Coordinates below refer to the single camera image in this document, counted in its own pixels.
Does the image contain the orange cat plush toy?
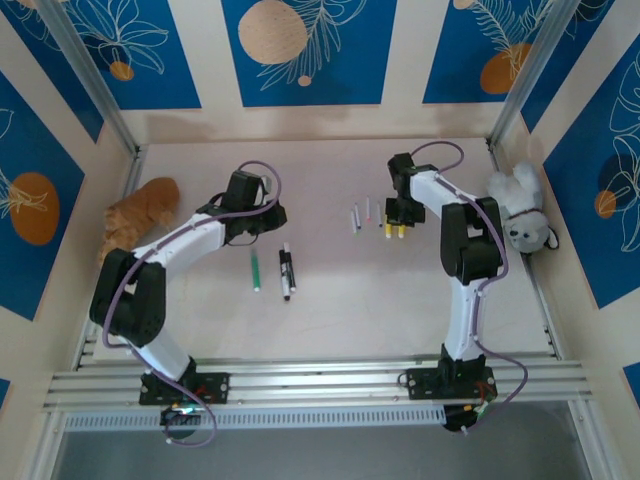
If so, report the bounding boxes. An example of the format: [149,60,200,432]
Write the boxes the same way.
[96,176,182,269]

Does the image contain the white barrel black marker pen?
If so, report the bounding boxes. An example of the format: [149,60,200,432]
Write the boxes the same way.
[278,249,292,302]

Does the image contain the white dog plush toy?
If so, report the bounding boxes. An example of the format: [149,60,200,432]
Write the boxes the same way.
[486,161,561,257]

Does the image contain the white slotted cable tray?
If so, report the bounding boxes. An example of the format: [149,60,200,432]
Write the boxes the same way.
[62,403,447,432]

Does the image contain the aluminium frame post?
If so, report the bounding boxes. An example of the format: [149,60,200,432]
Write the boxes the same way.
[37,0,144,157]
[487,0,587,151]

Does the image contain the wide aluminium base rail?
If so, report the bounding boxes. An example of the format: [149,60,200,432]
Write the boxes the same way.
[42,354,597,412]

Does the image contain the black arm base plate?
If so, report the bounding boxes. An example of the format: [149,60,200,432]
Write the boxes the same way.
[138,372,232,406]
[399,367,497,401]

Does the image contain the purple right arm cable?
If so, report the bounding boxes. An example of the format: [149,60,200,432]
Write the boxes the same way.
[410,141,530,435]

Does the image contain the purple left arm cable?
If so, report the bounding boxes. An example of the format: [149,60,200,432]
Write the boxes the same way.
[102,159,282,447]

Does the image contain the blue floral wall panel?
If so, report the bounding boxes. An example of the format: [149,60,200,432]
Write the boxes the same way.
[519,0,621,134]
[52,0,202,111]
[222,0,399,107]
[422,0,569,106]
[0,69,87,322]
[0,0,105,145]
[542,37,640,310]

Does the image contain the aluminium side rail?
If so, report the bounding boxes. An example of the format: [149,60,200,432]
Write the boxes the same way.
[72,144,149,372]
[487,142,565,360]

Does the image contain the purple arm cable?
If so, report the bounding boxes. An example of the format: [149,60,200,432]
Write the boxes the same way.
[102,159,282,447]
[410,141,530,435]

